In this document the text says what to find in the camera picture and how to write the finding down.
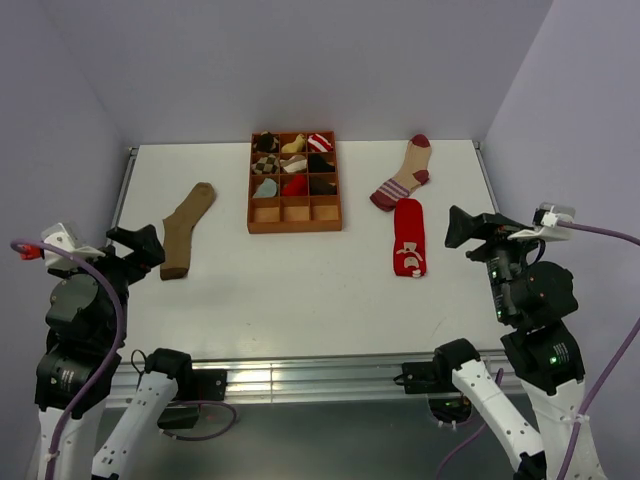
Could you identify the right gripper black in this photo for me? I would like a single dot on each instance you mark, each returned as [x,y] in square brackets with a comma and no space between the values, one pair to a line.
[494,227]

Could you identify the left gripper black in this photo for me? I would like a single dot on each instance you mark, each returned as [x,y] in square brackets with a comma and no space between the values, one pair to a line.
[147,250]

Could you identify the red sock with white pattern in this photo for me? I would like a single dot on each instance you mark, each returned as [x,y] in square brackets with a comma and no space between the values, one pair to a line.
[409,252]

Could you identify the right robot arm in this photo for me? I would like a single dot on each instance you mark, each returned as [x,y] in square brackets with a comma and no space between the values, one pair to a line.
[532,298]

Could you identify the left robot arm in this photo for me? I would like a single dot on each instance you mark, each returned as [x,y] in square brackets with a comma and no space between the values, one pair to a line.
[87,325]

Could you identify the beige maroon striped sock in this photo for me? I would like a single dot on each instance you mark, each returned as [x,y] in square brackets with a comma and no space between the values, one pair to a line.
[413,173]

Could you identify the light blue rolled sock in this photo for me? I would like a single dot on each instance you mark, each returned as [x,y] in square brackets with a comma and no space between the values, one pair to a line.
[268,188]

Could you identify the checkered rolled sock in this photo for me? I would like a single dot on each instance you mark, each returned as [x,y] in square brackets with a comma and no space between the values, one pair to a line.
[266,165]

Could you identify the orange wooden compartment tray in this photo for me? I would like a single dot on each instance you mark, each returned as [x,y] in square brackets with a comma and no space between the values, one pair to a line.
[294,214]

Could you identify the beige brown striped rolled sock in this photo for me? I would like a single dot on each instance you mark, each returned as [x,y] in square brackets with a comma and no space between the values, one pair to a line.
[294,164]

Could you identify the dark brown black rolled sock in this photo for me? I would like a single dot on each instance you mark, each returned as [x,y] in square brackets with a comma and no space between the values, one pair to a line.
[319,186]

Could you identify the yellow rolled sock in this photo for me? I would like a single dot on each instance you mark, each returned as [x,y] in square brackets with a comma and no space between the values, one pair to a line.
[295,146]

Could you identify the red white striped rolled sock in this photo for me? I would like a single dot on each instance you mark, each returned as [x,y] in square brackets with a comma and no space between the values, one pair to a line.
[319,143]

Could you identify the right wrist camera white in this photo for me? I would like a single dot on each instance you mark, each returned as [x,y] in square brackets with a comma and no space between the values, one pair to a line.
[546,224]

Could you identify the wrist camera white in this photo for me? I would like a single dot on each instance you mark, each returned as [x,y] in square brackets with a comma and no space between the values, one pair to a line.
[67,237]
[546,224]

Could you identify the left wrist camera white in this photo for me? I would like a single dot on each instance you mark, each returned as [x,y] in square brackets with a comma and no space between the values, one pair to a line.
[67,237]

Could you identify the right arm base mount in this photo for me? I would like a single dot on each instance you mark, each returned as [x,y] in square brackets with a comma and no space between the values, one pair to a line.
[421,378]

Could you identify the black box under rail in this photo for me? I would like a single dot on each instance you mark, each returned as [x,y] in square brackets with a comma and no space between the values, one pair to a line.
[179,418]

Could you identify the aluminium front rail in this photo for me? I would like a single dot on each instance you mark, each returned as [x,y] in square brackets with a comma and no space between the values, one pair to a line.
[311,380]

